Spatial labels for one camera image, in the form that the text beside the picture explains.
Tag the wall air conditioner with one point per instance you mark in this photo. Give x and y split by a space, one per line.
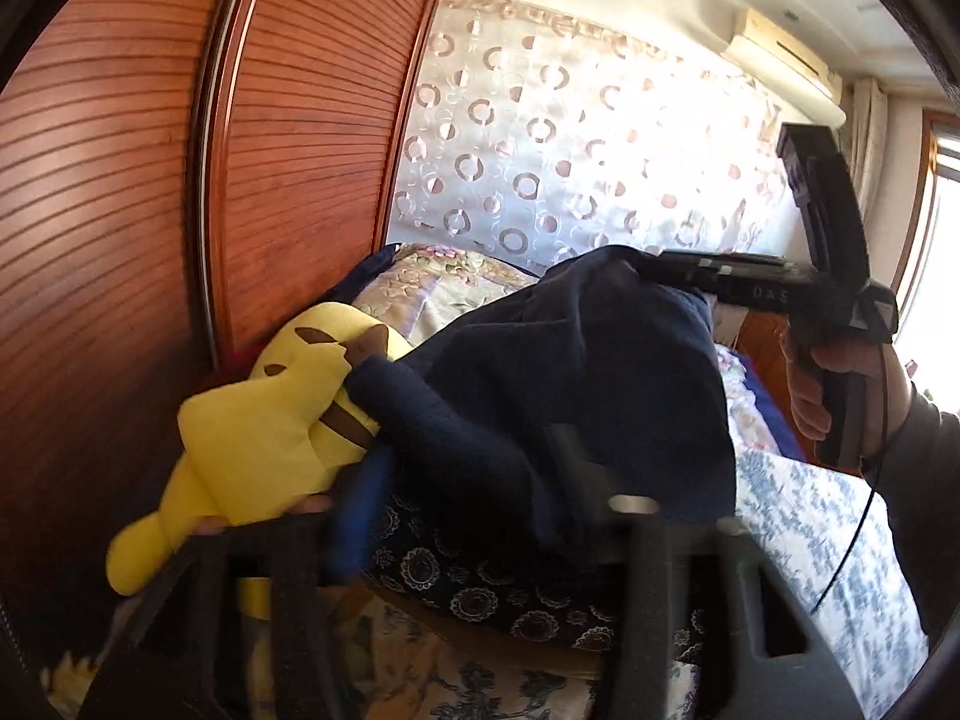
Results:
780 67

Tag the person's right forearm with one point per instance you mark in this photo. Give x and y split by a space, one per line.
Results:
922 502

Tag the yellow plush toy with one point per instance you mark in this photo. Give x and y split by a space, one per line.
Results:
255 420

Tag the sheer circle-pattern curtain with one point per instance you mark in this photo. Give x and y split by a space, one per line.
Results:
562 142

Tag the floral blanket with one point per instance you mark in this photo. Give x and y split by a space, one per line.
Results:
435 285

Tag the navy printed T-shirt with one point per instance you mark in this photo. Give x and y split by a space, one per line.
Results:
562 375

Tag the long wooden cabinet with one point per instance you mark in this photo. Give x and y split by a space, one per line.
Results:
757 330

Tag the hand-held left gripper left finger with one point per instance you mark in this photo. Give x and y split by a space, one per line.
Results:
356 525

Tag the navy blanket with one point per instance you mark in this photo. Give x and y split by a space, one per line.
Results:
772 427

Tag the person's right hand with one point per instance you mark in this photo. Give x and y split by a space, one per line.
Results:
806 397

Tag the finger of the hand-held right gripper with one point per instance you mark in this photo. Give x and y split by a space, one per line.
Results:
682 268

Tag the pale window curtain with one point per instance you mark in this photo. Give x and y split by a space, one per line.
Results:
870 165

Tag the bright window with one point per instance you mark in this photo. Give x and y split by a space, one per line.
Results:
937 255

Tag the wooden slatted wardrobe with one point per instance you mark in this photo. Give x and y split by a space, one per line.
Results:
112 202

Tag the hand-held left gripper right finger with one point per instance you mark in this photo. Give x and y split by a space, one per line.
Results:
592 510

